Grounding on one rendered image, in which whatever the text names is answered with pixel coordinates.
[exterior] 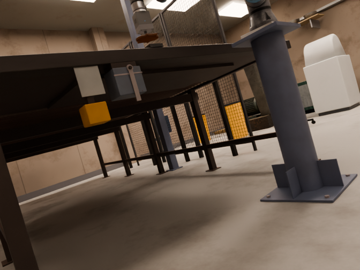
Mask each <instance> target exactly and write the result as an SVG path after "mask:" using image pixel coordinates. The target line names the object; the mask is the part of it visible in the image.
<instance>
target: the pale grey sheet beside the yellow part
mask: <svg viewBox="0 0 360 270"><path fill-rule="evenodd" d="M73 69H74V72H75V75H76V79H77V82H78V86H79V89H80V92H81V96H82V97H87V96H93V95H100V94H105V90H104V86H103V83H102V79H101V76H100V72H99V69H98V66H84V67H74V68H73Z"/></svg>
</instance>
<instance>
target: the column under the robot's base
mask: <svg viewBox="0 0 360 270"><path fill-rule="evenodd" d="M300 27H301V24H299V23H294V22H283V21H275V22H273V23H271V24H269V25H267V26H265V27H263V28H261V29H260V30H258V31H256V32H254V33H252V34H250V35H248V36H246V37H244V38H242V39H240V40H239V41H237V42H235V43H233V44H231V46H232V48H247V47H252V50H253V53H254V57H255V60H256V64H257V67H258V71H259V75H260V79H261V82H262V86H263V89H264V92H265V96H266V100H267V103H268V107H269V110H270V113H271V117H272V121H273V124H274V128H275V132H276V136H277V139H278V142H279V146H280V150H281V153H282V157H283V160H284V163H283V164H272V169H273V173H274V176H275V180H276V183H277V188H275V189H274V190H273V191H271V192H270V193H269V194H267V195H265V196H264V197H263V198H261V199H260V201H272V202H305V203H333V202H335V200H336V199H337V198H338V197H339V196H340V194H341V193H342V192H343V191H344V190H345V189H346V188H347V187H348V186H349V185H350V183H351V182H352V181H353V180H354V179H355V178H356V177H357V176H358V175H357V174H343V175H341V173H340V168H339V165H338V161H337V159H327V160H318V157H317V153H316V149H315V146H314V143H313V139H312V135H311V131H310V128H309V124H308V120H307V117H306V114H305V110H304V106H303V102H302V99H301V95H300V92H299V89H298V84H297V81H296V77H295V74H294V69H293V66H292V63H291V59H290V56H289V52H288V48H287V44H286V41H285V38H284V35H285V34H287V33H289V32H292V31H294V30H296V29H298V28H300Z"/></svg>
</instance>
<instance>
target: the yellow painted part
mask: <svg viewBox="0 0 360 270"><path fill-rule="evenodd" d="M84 99H85V103H86V104H85V105H84V106H83V107H81V108H80V109H79V112H80V115H81V119H82V122H83V125H84V127H85V128H87V127H90V126H95V125H100V124H104V123H106V122H108V121H110V120H111V118H110V115H109V111H108V107H107V104H106V101H103V102H97V103H95V100H94V96H87V97H84Z"/></svg>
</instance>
